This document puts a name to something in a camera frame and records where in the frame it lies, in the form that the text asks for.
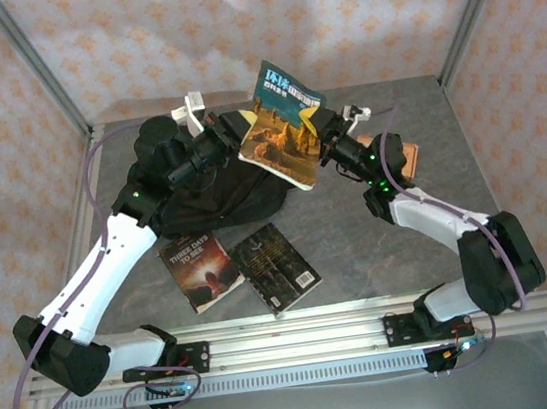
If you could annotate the orange book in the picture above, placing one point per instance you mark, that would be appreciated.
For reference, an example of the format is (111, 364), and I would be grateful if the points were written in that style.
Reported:
(413, 158)

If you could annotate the desert cover book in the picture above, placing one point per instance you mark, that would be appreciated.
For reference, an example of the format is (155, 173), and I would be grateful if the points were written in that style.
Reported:
(280, 138)

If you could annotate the black backpack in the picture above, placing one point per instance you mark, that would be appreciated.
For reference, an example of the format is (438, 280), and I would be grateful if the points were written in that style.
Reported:
(232, 195)

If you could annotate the Three Days to See book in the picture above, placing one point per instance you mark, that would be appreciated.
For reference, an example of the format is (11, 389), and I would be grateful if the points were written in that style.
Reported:
(199, 270)

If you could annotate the black book with barcode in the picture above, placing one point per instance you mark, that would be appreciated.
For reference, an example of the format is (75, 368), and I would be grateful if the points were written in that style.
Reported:
(274, 265)

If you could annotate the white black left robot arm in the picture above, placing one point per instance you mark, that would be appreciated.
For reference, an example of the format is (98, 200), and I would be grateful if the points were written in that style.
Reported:
(100, 267)

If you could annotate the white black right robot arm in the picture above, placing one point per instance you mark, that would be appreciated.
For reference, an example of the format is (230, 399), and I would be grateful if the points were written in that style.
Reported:
(426, 214)

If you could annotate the green circuit board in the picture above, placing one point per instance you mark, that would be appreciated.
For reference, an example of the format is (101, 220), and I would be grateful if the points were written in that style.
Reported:
(466, 344)
(169, 391)

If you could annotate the aluminium table side rail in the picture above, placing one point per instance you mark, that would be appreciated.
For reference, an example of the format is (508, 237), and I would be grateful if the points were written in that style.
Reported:
(79, 240)

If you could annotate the aluminium frame post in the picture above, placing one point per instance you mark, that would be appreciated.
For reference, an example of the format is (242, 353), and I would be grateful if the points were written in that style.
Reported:
(34, 59)
(475, 4)

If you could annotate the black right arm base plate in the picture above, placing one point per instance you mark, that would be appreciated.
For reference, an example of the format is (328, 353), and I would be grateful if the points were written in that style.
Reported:
(396, 329)

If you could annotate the aluminium table edge rail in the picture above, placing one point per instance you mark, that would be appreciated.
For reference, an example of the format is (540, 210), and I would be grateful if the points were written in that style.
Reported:
(293, 315)

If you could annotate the aluminium front rail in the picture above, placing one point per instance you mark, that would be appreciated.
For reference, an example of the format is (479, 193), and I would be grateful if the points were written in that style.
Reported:
(297, 342)

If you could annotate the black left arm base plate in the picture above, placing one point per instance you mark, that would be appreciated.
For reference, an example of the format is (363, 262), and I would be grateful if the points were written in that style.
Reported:
(199, 350)

